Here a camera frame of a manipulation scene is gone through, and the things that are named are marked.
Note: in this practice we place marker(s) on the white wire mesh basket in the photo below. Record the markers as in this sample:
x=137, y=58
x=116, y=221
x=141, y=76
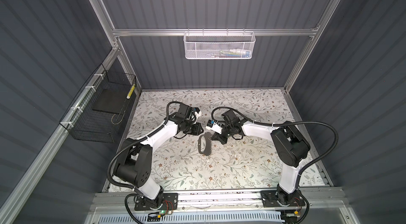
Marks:
x=219, y=45

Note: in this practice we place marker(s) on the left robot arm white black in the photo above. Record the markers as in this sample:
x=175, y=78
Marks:
x=131, y=167

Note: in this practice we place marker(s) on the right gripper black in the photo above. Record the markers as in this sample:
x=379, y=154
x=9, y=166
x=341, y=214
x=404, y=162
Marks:
x=217, y=136

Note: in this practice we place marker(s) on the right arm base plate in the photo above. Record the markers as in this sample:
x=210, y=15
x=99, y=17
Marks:
x=279, y=198

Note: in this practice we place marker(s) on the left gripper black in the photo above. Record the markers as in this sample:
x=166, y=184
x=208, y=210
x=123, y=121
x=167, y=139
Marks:
x=196, y=131

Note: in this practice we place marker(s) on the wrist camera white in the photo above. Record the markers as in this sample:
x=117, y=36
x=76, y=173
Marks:
x=214, y=126
x=196, y=113

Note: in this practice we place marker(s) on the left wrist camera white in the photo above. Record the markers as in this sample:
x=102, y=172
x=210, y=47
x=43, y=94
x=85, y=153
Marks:
x=196, y=113

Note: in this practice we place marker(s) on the black pad in basket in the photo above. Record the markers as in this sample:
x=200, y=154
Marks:
x=110, y=101

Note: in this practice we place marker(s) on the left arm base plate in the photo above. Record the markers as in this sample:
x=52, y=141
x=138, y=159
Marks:
x=164, y=201

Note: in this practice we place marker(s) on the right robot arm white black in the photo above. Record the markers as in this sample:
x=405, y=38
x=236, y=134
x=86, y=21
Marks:
x=292, y=148

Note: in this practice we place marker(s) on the aluminium mounting rail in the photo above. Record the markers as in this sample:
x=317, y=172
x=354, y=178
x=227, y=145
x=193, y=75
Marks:
x=318, y=197

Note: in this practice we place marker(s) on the floral table mat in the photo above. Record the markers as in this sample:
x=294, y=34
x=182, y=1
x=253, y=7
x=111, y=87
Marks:
x=242, y=163

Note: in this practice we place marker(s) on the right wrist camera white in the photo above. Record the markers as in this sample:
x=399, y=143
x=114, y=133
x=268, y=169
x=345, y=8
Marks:
x=214, y=126

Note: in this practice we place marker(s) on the black wire basket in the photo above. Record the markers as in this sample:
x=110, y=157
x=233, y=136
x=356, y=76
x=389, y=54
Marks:
x=82, y=123

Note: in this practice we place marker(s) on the white slotted cable duct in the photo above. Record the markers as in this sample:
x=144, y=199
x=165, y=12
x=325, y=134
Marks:
x=243, y=217

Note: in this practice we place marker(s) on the yellow marker in basket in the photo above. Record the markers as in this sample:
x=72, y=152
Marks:
x=130, y=93

